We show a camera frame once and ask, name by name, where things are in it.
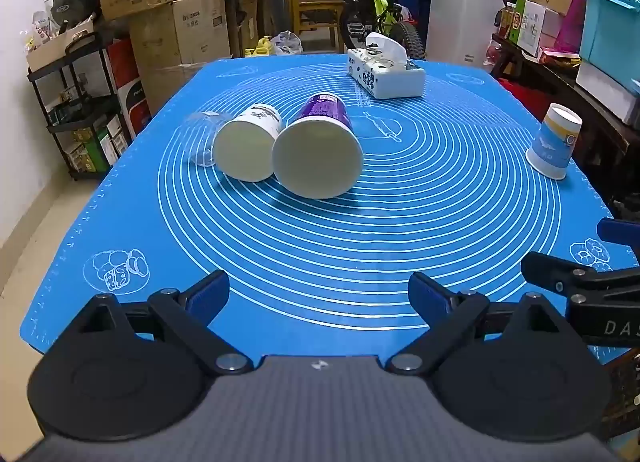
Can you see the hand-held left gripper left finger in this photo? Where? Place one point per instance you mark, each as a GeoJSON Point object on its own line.
{"type": "Point", "coordinates": [209, 293]}

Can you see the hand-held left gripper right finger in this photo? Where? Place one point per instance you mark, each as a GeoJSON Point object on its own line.
{"type": "Point", "coordinates": [429, 298]}

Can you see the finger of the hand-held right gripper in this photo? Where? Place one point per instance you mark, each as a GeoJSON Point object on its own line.
{"type": "Point", "coordinates": [560, 269]}
{"type": "Point", "coordinates": [617, 233]}

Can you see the purple paper cup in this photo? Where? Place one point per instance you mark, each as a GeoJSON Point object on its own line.
{"type": "Point", "coordinates": [316, 161]}

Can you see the blue and white paper cup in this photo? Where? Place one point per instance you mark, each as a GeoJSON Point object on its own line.
{"type": "Point", "coordinates": [552, 142]}

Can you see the clear plastic cup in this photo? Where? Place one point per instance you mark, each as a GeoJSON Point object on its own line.
{"type": "Point", "coordinates": [199, 137]}

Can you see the blue silicone baking mat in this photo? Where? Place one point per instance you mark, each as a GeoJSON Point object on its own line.
{"type": "Point", "coordinates": [350, 242]}

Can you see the dark wooden side table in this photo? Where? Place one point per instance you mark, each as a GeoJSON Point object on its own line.
{"type": "Point", "coordinates": [590, 106]}

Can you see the white flat box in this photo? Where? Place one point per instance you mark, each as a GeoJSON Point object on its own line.
{"type": "Point", "coordinates": [607, 91]}

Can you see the teal plastic storage box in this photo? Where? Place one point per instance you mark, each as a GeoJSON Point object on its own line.
{"type": "Point", "coordinates": [612, 26]}

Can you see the pink gift bag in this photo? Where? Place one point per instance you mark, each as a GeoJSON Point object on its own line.
{"type": "Point", "coordinates": [571, 24]}

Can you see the red and white box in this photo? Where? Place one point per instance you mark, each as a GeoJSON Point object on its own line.
{"type": "Point", "coordinates": [131, 91]}

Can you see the white and green carton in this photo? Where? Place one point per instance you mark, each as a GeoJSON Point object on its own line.
{"type": "Point", "coordinates": [530, 26]}

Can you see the white tissue pack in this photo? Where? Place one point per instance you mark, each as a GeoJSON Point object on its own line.
{"type": "Point", "coordinates": [387, 74]}

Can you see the black metal shelf rack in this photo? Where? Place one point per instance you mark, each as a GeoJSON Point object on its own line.
{"type": "Point", "coordinates": [65, 106]}

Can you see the yellow plastic toy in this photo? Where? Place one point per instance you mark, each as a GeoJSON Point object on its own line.
{"type": "Point", "coordinates": [261, 45]}

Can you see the large brown cardboard box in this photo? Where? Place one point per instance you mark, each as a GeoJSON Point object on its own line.
{"type": "Point", "coordinates": [180, 36]}

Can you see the clear plastic bag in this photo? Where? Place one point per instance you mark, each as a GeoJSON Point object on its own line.
{"type": "Point", "coordinates": [287, 43]}

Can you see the white chest freezer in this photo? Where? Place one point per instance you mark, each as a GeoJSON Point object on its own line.
{"type": "Point", "coordinates": [465, 11]}

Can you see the open box of small goods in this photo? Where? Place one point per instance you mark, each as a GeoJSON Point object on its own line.
{"type": "Point", "coordinates": [57, 44]}

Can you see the black and yellow bicycle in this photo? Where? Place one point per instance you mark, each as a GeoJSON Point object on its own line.
{"type": "Point", "coordinates": [380, 6]}

